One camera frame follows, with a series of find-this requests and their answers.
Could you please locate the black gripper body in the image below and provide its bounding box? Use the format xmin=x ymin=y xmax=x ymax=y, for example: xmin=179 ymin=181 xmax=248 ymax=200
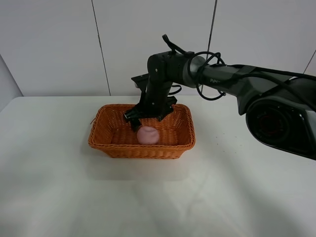
xmin=124 ymin=79 xmax=177 ymax=122

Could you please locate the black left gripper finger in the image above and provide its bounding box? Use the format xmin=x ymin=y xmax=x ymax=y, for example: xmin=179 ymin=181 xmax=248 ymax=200
xmin=130 ymin=118 xmax=142 ymax=133

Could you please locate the pink peach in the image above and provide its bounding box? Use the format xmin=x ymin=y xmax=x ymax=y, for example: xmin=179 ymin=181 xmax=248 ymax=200
xmin=136 ymin=126 xmax=159 ymax=145

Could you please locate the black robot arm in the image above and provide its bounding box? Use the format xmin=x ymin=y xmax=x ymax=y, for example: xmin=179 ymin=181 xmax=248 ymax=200
xmin=124 ymin=50 xmax=316 ymax=159

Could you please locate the orange woven wicker basket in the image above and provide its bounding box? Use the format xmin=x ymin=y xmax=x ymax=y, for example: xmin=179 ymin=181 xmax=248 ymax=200
xmin=88 ymin=104 xmax=196 ymax=159

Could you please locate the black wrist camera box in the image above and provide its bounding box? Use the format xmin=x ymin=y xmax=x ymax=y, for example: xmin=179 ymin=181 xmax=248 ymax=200
xmin=131 ymin=74 xmax=149 ymax=93

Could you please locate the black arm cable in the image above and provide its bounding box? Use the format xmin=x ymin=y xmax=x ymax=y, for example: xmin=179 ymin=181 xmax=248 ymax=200
xmin=161 ymin=34 xmax=316 ymax=101

